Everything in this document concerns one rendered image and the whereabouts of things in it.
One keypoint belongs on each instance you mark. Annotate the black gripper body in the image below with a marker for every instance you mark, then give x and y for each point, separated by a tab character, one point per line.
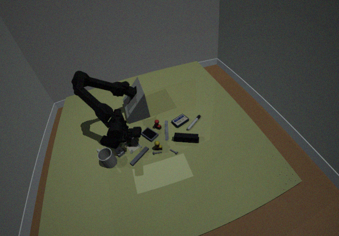
134	132

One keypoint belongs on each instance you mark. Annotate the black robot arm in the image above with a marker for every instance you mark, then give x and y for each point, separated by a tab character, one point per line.
103	111

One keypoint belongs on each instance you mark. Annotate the grey mug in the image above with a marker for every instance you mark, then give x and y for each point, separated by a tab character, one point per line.
106	157

